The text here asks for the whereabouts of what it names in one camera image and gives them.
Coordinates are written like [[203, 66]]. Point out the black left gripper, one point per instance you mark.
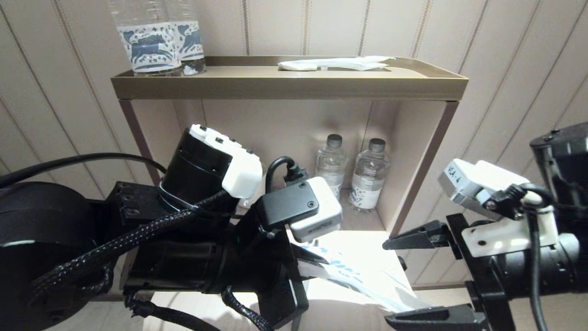
[[271, 271]]

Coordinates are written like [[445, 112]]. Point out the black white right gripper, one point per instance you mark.
[[496, 239]]

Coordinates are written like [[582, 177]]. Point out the white pouch blue horse print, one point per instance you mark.
[[358, 276]]

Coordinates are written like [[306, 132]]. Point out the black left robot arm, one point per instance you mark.
[[183, 266]]

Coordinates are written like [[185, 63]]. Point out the small capped water bottle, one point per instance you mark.
[[330, 165], [369, 184]]

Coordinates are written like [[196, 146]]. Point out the beige wooden shelf unit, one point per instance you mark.
[[285, 87]]

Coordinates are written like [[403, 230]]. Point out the white folded sachet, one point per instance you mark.
[[297, 66]]

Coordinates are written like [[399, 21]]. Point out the white packet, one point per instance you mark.
[[353, 63]]

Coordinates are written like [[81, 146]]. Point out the large horse-label water bottle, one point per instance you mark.
[[149, 46], [193, 41]]

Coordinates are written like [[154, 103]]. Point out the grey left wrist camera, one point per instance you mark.
[[321, 216]]

